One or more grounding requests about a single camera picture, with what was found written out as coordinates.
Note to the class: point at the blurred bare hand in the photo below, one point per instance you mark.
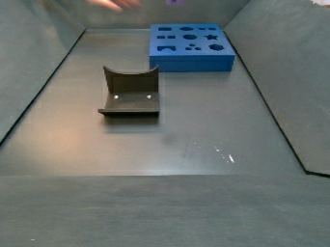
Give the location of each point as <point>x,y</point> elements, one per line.
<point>117,5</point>

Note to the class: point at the small purple object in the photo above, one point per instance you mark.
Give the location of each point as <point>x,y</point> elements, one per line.
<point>170,2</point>

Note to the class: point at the black curved holder bracket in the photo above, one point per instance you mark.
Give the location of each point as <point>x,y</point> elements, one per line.
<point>133,92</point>

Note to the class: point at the blue shape sorter block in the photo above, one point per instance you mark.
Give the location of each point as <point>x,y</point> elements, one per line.
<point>190,47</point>

